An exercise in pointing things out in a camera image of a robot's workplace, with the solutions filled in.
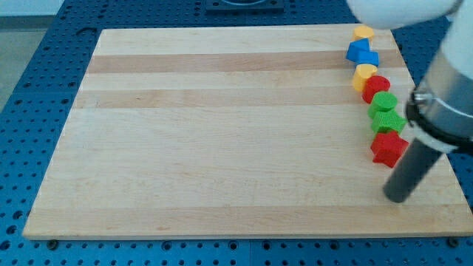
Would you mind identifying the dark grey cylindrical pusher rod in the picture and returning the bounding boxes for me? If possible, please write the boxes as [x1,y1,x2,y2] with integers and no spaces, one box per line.
[383,139,443,203]

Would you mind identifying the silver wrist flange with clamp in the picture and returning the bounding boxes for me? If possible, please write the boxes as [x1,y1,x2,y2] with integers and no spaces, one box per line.
[406,51,472,155]

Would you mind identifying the yellow heart block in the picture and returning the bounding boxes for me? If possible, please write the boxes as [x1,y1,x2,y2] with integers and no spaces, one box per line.
[352,64,378,92]

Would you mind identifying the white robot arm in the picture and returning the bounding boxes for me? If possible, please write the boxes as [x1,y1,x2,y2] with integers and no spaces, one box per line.
[347,0,472,202]

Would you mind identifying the red star block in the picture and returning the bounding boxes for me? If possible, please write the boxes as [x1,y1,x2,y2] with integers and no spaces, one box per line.
[370,131,409,168]

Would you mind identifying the green cylinder block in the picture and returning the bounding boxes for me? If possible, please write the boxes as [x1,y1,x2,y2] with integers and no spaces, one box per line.
[367,91,398,119]

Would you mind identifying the red cylinder block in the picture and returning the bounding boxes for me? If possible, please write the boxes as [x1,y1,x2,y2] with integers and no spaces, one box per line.
[362,75,391,103]

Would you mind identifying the blue cube block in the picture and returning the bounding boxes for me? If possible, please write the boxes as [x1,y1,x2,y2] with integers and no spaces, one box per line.
[355,50,379,67]

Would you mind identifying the blue triangle block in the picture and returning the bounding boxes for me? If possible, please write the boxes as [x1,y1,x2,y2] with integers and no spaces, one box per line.
[345,38,371,61]

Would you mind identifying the yellow cylinder block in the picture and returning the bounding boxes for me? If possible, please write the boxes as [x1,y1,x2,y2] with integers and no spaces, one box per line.
[351,25,375,42]

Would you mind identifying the wooden board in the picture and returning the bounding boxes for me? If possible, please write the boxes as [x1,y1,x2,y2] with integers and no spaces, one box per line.
[23,24,472,240]

